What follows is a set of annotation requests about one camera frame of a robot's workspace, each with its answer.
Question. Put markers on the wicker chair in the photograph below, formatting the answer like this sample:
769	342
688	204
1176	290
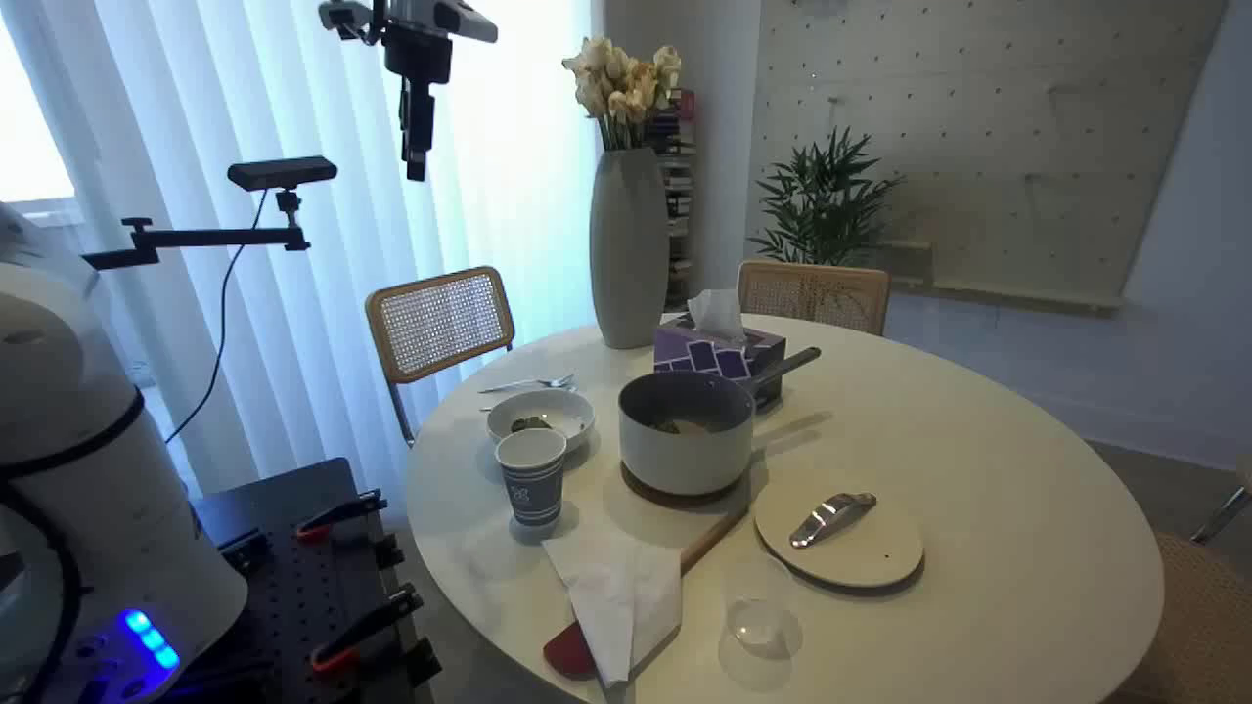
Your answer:
829	297
435	324

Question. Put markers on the blue striped paper cup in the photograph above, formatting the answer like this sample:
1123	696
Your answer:
533	479

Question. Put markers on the tall grey ribbed vase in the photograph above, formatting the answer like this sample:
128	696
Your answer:
626	250

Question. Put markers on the round wooden trivet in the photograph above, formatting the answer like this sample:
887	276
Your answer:
718	499

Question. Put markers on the green potted plant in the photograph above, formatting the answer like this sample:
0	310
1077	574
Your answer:
821	204

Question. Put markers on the red spatula wooden handle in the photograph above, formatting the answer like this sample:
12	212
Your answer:
568	651

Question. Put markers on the black perforated workbench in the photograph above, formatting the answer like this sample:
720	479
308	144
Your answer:
327	616

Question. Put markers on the white pot with long handle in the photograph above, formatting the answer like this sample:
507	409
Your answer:
694	432

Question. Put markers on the cream flower bouquet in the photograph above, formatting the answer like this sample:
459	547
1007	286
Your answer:
623	91

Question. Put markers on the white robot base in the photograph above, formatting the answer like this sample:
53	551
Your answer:
141	587

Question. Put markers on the purple tissue box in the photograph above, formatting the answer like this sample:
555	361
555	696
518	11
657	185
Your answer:
712	337

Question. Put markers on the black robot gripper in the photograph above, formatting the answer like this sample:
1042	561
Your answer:
420	62

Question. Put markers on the white paper napkin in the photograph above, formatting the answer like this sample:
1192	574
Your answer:
623	598

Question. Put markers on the silver fork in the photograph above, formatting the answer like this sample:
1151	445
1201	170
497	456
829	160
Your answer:
528	387

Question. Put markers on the white ceramic bowl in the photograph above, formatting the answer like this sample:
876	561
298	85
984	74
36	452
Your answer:
562	414

